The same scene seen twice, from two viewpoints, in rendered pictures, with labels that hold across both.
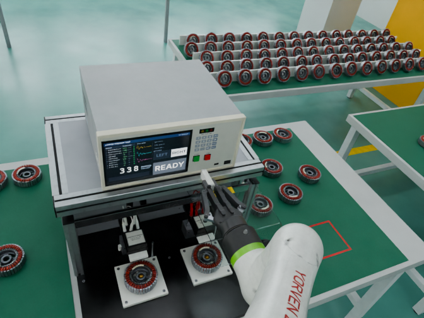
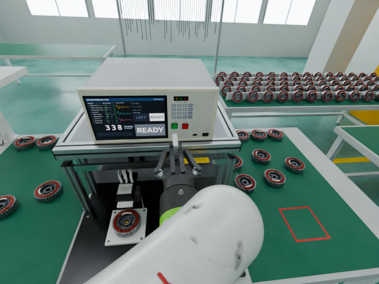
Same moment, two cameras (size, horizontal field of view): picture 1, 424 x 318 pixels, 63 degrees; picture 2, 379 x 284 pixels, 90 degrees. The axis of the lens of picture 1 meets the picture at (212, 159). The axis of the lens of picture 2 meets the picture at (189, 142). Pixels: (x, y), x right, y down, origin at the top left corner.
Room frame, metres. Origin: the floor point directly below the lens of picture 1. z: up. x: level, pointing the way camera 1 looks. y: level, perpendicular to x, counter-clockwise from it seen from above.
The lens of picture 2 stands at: (0.30, -0.21, 1.55)
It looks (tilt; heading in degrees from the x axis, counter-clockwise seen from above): 37 degrees down; 22
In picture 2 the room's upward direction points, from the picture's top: 3 degrees clockwise
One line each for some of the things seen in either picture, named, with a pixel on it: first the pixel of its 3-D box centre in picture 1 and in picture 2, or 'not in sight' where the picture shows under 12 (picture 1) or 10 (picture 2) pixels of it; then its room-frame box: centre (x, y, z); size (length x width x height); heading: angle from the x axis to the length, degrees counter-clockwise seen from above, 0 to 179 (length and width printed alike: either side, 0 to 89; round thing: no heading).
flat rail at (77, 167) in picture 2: (170, 203); (153, 164); (0.75, 0.11, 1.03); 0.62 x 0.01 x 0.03; 120
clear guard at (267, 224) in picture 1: (231, 211); (202, 178); (0.76, -0.09, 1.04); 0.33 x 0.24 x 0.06; 30
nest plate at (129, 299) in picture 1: (141, 280); (127, 225); (0.60, 0.16, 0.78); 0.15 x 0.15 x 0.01; 30
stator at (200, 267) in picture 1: (206, 257); not in sight; (0.72, -0.05, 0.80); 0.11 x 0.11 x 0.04
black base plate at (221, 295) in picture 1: (173, 269); (157, 222); (0.68, 0.07, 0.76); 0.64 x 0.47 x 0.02; 120
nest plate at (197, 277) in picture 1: (206, 261); not in sight; (0.72, -0.05, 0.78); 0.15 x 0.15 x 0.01; 30
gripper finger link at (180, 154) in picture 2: (223, 201); (181, 162); (0.66, -0.05, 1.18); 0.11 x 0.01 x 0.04; 28
